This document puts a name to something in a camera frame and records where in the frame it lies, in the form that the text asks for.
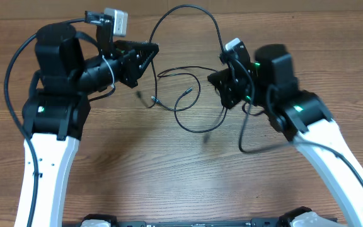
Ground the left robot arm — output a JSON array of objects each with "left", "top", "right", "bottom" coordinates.
[{"left": 14, "top": 21, "right": 159, "bottom": 226}]

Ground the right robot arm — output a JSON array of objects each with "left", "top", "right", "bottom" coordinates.
[{"left": 208, "top": 40, "right": 363, "bottom": 226}]

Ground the right camera black cable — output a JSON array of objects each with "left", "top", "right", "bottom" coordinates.
[{"left": 225, "top": 58, "right": 363, "bottom": 218}]

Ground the camera black cable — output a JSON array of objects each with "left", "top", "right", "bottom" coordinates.
[
  {"left": 225, "top": 58, "right": 363, "bottom": 218},
  {"left": 4, "top": 11, "right": 107, "bottom": 227}
]

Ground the left camera black cable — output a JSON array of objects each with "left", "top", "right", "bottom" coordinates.
[{"left": 4, "top": 11, "right": 107, "bottom": 227}]

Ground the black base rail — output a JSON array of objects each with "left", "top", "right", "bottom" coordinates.
[{"left": 80, "top": 206, "right": 340, "bottom": 227}]

